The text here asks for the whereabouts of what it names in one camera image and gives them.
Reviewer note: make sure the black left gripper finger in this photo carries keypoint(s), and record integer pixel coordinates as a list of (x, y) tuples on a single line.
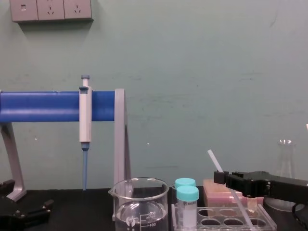
[(36, 213), (8, 187)]

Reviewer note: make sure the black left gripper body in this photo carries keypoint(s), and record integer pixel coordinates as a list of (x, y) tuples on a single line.
[(9, 220)]

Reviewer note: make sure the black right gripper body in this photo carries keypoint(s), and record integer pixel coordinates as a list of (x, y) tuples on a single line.
[(269, 186)]

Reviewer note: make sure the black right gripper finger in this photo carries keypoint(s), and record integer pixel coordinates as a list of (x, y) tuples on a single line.
[(233, 181), (218, 178)]

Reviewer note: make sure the clear glass stirring rod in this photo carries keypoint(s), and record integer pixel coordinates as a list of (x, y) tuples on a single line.
[(214, 160)]

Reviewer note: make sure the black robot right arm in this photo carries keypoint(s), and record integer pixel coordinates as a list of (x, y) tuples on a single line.
[(300, 214)]

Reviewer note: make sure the pink and tan box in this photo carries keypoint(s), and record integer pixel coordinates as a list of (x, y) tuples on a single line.
[(216, 196)]

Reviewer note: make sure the clear glass conical flask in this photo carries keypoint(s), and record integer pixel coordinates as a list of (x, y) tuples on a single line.
[(286, 166)]

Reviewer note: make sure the teal capped sample tube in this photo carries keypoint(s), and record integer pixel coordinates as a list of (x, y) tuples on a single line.
[(184, 182), (187, 204)]

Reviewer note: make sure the clear acrylic tube rack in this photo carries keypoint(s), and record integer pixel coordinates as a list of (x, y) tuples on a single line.
[(228, 220)]

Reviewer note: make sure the glass beaker with water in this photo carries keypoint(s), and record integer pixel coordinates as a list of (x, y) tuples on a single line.
[(140, 211)]

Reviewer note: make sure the blue and grey pipette stand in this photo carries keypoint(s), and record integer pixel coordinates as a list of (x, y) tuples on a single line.
[(43, 106)]

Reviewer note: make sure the grey pipette with blue tip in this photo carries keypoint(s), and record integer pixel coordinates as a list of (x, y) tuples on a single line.
[(85, 115)]

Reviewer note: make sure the grey wall socket plate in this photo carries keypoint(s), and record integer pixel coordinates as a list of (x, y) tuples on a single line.
[(50, 9), (77, 9)]

